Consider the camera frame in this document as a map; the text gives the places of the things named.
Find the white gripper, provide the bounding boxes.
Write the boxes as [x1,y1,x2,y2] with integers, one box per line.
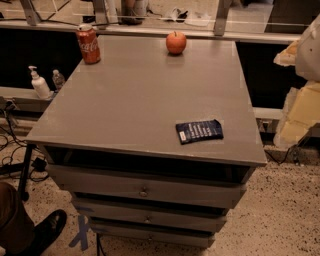
[273,14,320,149]

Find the blue rxbar blueberry wrapper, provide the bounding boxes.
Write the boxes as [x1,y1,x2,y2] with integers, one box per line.
[175,119,224,145]

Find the red coke can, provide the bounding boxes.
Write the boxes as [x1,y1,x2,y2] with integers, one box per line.
[76,24,101,64]

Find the red apple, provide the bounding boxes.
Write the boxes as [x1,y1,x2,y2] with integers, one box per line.
[166,31,187,55]

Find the top grey drawer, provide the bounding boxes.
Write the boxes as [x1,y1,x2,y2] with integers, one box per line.
[47,164,246,209]

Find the grey drawer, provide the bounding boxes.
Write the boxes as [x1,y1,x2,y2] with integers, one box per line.
[90,223,214,248]
[47,164,246,209]
[72,198,226,232]

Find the middle grey drawer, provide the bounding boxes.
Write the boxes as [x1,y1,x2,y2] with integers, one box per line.
[72,198,226,232]

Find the grey drawer cabinet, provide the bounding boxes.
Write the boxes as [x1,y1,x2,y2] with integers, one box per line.
[27,35,266,236]

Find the small clear plastic bottle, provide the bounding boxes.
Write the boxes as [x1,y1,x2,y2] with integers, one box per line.
[52,69,65,90]

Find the bottom grey drawer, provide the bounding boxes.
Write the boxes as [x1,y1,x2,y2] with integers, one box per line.
[90,223,214,248]

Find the white pump soap bottle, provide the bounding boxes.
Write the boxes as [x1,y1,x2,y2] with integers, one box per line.
[29,66,51,100]

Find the black power adapter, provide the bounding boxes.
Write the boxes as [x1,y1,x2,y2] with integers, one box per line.
[31,158,47,172]

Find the black leather shoe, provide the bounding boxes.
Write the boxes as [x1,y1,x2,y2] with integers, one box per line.
[19,209,67,256]

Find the brown trouser leg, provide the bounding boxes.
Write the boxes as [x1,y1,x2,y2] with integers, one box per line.
[0,182,35,255]

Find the black floor cables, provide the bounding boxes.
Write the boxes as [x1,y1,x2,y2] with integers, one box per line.
[0,99,51,184]

